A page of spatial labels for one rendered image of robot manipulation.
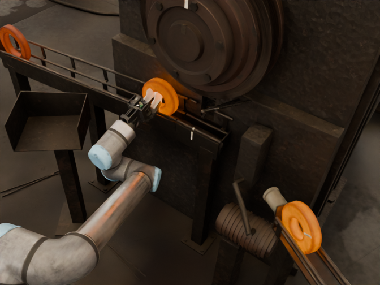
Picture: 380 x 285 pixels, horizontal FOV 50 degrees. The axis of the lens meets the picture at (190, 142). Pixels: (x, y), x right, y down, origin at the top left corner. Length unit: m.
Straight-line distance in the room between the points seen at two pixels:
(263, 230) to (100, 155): 0.62
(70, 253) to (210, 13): 0.70
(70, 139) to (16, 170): 0.84
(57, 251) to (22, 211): 1.22
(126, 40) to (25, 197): 1.05
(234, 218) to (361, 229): 0.98
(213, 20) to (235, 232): 0.75
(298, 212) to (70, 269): 0.65
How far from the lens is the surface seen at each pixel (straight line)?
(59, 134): 1.69
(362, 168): 2.61
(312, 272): 1.24
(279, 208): 1.32
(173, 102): 1.53
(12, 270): 1.07
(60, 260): 1.04
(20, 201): 2.30
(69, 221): 2.14
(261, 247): 1.47
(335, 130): 1.38
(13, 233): 1.09
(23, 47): 2.14
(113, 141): 1.42
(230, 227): 1.49
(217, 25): 1.12
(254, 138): 1.37
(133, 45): 1.66
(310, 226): 1.22
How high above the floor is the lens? 1.73
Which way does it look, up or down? 44 degrees down
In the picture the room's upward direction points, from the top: 4 degrees clockwise
